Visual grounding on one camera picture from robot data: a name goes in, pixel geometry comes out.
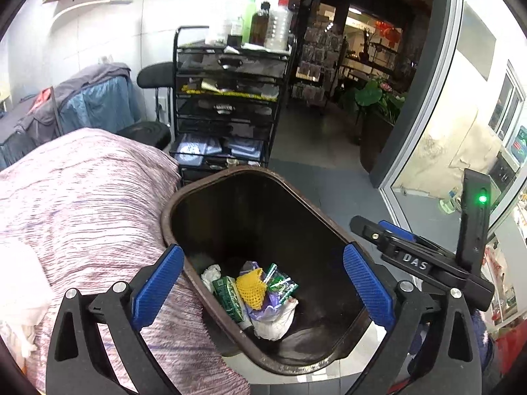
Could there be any black office chair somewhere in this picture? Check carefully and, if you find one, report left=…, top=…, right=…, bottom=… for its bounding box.
left=117, top=62, right=174, bottom=150

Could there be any pink striped bed cover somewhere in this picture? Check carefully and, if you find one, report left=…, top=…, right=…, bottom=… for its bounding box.
left=1, top=128, right=250, bottom=394

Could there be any yellow foam net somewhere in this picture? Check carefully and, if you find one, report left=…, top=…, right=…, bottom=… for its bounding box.
left=236, top=268, right=267, bottom=310

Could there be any blue grey covered furniture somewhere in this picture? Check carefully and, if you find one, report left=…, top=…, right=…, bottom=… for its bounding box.
left=1, top=63, right=141, bottom=170

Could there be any green bottle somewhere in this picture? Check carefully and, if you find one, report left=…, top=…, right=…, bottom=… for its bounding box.
left=242, top=0, right=257, bottom=44

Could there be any dark brown trash bin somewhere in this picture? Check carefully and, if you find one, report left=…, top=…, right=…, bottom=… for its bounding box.
left=161, top=166, right=371, bottom=376

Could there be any green snack wrapper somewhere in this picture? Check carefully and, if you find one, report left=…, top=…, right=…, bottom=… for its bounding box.
left=263, top=263, right=298, bottom=307

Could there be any black mesh drawer cart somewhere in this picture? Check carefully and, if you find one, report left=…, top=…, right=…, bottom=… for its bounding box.
left=170, top=26, right=296, bottom=184

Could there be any white curved lamp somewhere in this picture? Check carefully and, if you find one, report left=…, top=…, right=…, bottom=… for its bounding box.
left=49, top=0, right=136, bottom=36

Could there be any purple plastic wrapper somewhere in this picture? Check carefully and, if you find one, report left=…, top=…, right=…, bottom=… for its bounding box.
left=239, top=261, right=281, bottom=320

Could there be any green carton box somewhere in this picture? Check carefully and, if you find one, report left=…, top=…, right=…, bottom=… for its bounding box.
left=212, top=276, right=252, bottom=330

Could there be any dark brown bottle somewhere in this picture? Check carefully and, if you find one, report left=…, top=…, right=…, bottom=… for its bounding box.
left=248, top=0, right=271, bottom=46

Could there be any right hand in blue sleeve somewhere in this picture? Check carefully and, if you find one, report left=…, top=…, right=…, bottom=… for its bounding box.
left=471, top=309, right=501, bottom=394

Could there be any white tissue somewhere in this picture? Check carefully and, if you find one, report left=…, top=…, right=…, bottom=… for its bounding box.
left=201, top=264, right=222, bottom=293

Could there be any green potted plant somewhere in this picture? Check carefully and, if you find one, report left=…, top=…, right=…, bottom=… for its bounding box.
left=355, top=77, right=405, bottom=125

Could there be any clear plastic bottle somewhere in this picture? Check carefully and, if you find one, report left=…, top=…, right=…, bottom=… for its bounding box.
left=264, top=0, right=292, bottom=51

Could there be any white face mask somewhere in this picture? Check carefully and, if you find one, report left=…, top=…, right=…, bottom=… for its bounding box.
left=252, top=298, right=298, bottom=341

